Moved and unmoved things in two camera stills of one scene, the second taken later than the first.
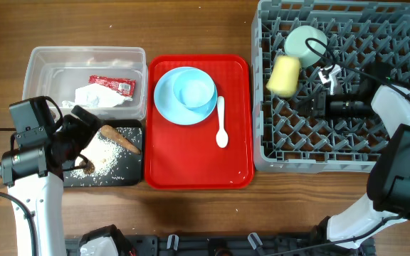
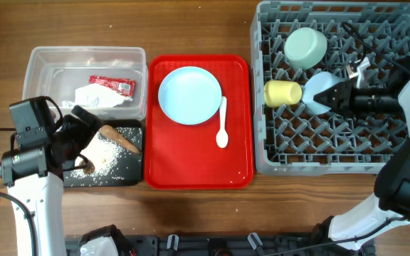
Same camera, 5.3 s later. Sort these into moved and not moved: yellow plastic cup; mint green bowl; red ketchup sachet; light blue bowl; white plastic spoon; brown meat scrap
Moved: light blue bowl; yellow plastic cup
Not moved: brown meat scrap; white plastic spoon; red ketchup sachet; mint green bowl
